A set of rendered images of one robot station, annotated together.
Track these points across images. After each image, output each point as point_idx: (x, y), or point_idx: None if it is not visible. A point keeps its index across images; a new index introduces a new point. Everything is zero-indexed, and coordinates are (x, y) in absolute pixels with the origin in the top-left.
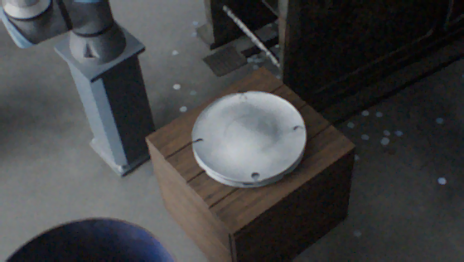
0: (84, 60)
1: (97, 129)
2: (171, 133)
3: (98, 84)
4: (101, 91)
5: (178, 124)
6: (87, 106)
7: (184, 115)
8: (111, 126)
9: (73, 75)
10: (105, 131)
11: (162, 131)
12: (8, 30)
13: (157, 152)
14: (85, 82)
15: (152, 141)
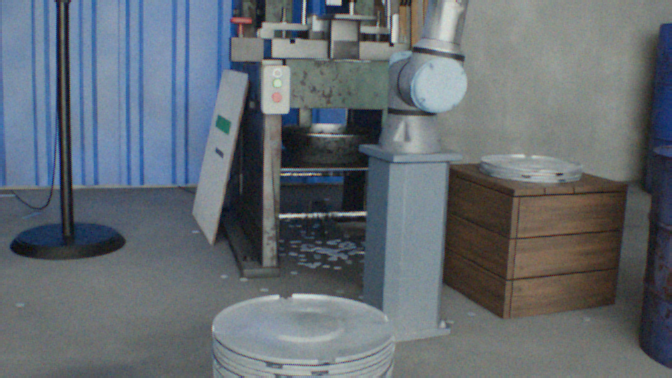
0: (437, 146)
1: (419, 279)
2: (513, 184)
3: (448, 174)
4: (447, 185)
5: (502, 182)
6: (415, 240)
7: (491, 180)
8: (443, 247)
9: (408, 194)
10: (440, 259)
11: (509, 185)
12: (460, 73)
13: (534, 190)
14: (438, 178)
15: (521, 188)
